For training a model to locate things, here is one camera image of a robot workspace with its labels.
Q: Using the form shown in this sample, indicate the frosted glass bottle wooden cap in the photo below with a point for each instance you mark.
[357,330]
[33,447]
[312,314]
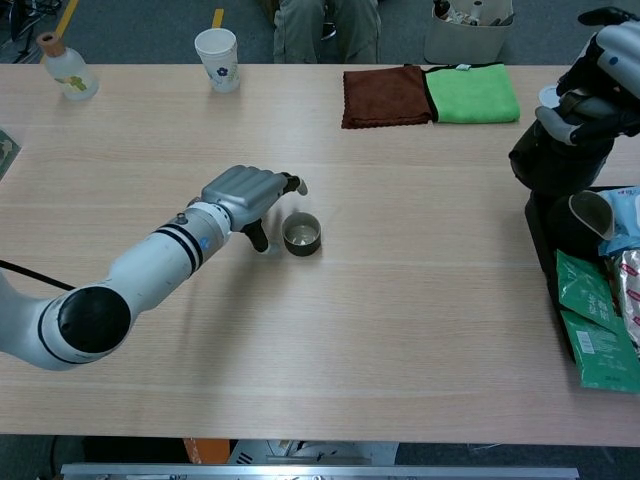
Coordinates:
[72,75]

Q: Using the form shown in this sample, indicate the dark green printed card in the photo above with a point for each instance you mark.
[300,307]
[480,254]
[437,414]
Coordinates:
[6,152]

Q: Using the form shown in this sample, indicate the silver and black right robot hand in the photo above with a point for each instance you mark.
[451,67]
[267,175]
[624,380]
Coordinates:
[620,65]

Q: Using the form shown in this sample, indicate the large green tea packet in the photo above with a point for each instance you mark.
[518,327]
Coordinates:
[600,355]

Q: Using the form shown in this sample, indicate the white round plastic lid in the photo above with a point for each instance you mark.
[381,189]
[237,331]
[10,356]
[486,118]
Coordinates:
[546,95]

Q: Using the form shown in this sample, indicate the dark pitcher with beige inside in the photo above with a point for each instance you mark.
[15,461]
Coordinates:
[565,225]

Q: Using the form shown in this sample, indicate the light blue wipes packet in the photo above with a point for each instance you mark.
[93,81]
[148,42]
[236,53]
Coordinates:
[627,215]

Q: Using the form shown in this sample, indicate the green microfibre cloth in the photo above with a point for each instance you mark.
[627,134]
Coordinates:
[475,95]

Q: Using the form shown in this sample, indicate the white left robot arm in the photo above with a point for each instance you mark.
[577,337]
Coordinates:
[150,265]

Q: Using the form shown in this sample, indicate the brown microfibre cloth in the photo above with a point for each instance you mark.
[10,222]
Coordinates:
[385,97]

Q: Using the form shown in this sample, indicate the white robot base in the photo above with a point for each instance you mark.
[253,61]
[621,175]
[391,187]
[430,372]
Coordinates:
[280,452]

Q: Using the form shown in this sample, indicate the small green tea packet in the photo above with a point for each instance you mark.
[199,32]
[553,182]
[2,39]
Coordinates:
[582,290]

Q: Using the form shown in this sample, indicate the orange object under table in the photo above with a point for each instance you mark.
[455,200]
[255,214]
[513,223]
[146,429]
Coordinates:
[210,450]

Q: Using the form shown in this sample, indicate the beige storage bin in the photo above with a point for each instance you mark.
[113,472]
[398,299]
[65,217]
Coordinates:
[465,42]

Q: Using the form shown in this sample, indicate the black plastic tray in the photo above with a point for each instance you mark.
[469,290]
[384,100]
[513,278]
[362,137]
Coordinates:
[542,235]

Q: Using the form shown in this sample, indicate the person's legs in khaki trousers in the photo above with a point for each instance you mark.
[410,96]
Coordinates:
[300,35]

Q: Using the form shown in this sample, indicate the silver and black left robot hand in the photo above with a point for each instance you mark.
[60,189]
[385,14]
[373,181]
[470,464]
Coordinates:
[242,192]

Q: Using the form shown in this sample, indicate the aluminium profile rail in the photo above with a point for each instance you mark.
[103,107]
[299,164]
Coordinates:
[300,472]

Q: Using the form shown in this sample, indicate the white paper cup flower print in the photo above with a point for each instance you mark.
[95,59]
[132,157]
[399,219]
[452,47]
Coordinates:
[220,65]

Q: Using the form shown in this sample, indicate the dark ceramic tea cup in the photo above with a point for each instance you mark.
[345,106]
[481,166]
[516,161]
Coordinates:
[300,248]

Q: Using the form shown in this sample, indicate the black metal stand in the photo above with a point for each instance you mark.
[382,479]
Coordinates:
[20,25]

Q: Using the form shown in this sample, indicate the silver foil packet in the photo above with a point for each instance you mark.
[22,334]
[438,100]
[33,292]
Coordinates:
[631,280]

